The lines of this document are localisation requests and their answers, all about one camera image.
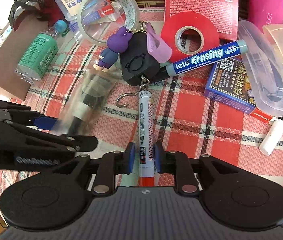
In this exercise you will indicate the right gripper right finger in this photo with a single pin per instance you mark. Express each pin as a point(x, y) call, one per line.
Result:
point(181, 167)

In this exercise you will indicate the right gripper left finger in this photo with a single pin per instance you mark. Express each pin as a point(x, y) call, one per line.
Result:
point(110, 165)

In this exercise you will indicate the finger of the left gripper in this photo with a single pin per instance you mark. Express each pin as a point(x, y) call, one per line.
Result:
point(44, 122)

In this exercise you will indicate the clear bag with batteries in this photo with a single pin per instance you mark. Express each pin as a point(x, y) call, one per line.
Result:
point(86, 102)

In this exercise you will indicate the red whiteboard marker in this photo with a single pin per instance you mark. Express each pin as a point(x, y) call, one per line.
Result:
point(146, 140)

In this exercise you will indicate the brown cardboard box left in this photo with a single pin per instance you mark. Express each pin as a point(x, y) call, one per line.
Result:
point(11, 51)

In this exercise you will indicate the plaid red tablecloth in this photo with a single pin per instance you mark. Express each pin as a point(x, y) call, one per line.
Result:
point(185, 120)

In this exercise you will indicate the green label water bottle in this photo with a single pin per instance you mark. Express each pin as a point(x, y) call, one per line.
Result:
point(40, 53)

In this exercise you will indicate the blue card box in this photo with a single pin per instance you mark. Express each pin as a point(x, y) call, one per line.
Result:
point(228, 83)

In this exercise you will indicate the blue erasing marker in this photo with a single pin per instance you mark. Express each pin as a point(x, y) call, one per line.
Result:
point(225, 51)

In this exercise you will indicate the black luggage scale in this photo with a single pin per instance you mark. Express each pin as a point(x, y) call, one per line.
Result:
point(137, 65)

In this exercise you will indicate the white chalk piece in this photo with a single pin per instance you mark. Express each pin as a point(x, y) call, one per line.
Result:
point(272, 138)

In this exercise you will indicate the pink plastic tag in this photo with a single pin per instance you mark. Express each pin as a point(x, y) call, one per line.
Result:
point(156, 46)

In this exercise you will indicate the clear glasses case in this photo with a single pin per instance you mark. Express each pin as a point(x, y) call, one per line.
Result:
point(264, 69)

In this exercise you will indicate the red tape roll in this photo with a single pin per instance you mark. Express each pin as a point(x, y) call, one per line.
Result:
point(189, 33)

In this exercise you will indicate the clear tape roll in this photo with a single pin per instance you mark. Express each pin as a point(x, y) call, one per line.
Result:
point(98, 19)

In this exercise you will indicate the pink paper box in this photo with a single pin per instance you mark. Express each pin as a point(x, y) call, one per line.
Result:
point(222, 13)

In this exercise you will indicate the purple figure keychain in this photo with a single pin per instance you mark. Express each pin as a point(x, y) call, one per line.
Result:
point(116, 44)

